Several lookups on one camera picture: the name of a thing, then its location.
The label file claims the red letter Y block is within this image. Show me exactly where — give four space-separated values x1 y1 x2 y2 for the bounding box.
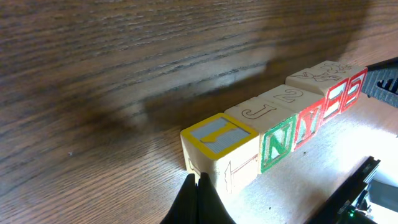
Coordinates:
259 85 325 151

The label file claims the red letter E block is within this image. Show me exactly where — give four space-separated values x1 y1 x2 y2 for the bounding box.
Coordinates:
285 68 349 124

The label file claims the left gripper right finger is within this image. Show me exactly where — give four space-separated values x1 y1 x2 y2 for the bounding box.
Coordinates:
197 172 235 224

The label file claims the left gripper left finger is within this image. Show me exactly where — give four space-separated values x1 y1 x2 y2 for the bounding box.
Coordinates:
160 174 197 224

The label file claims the green letter N block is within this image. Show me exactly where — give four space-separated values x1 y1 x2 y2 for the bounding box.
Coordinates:
224 97 297 174

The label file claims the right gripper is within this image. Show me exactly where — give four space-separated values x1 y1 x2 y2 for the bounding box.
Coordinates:
306 156 397 224

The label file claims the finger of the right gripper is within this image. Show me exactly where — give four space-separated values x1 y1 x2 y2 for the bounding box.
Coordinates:
361 57 398 108

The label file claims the blue edged wooden block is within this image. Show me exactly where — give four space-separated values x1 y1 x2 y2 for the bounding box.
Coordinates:
180 113 259 195

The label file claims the red letter P block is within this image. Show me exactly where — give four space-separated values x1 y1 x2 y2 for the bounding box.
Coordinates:
310 60 369 114

